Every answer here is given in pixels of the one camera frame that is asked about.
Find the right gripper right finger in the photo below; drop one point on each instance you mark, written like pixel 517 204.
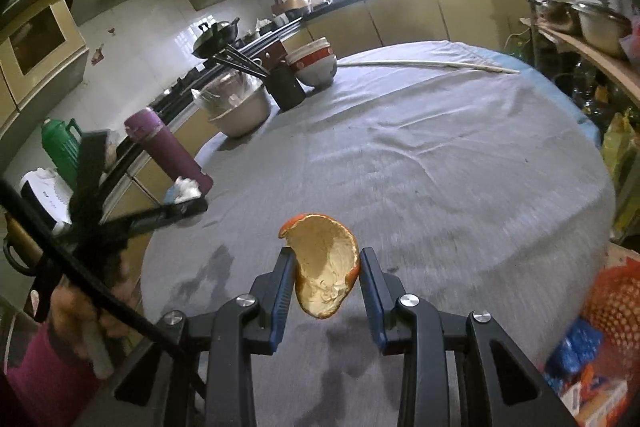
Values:
pixel 498 385

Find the orange peel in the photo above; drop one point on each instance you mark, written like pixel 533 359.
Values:
pixel 327 262

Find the stacked red white bowls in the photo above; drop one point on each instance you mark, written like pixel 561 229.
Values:
pixel 313 64

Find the white tissue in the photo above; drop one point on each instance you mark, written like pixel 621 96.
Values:
pixel 183 190

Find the grey tablecloth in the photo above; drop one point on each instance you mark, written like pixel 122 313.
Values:
pixel 477 190

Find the long bamboo stick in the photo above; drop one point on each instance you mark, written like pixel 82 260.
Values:
pixel 432 65

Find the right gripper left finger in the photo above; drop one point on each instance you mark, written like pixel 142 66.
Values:
pixel 157 390

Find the steel basin with lid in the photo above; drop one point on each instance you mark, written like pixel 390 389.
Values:
pixel 235 103

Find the red white medicine box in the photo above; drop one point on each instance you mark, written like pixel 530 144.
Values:
pixel 598 405

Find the purple thermos bottle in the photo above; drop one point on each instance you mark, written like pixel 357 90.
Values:
pixel 148 130

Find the steel pot on shelf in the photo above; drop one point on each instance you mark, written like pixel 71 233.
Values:
pixel 602 27

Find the black chopstick cup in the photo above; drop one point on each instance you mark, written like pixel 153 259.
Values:
pixel 284 87

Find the orange plastic basket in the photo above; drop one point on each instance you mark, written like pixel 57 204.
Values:
pixel 612 307

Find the metal kitchen rack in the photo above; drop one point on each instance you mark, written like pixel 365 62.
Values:
pixel 566 30

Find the green thermos jug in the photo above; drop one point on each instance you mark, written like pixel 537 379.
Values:
pixel 61 141

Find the person's left hand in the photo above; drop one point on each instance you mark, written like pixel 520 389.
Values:
pixel 71 311

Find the black wok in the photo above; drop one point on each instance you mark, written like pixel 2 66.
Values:
pixel 215 38

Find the blue plastic bag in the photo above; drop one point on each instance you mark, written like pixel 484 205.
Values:
pixel 576 350

